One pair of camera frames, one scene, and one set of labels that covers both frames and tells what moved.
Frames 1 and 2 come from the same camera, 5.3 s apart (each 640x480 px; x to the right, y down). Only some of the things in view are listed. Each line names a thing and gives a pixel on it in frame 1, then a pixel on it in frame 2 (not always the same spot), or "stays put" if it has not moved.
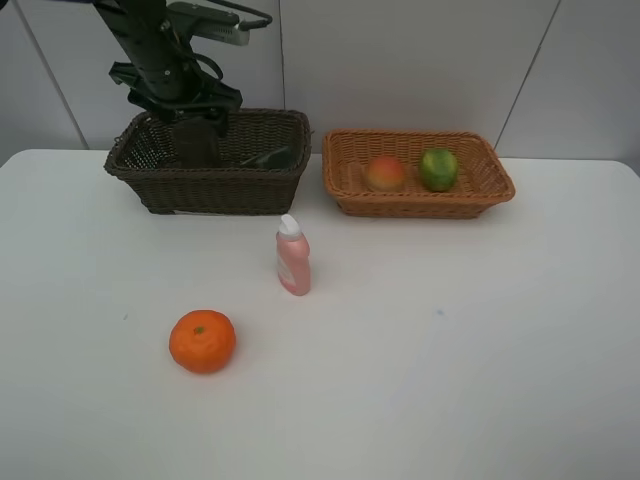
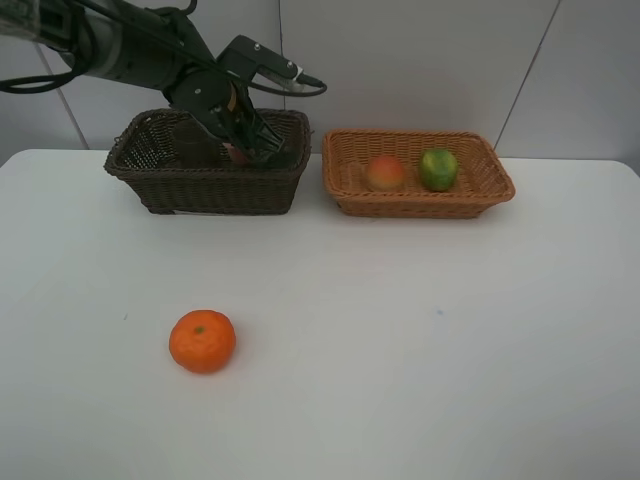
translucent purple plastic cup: [195, 143] stays put
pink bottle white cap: [292, 257] → [236, 154]
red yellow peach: [386, 173] stays put
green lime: [438, 169] stays put
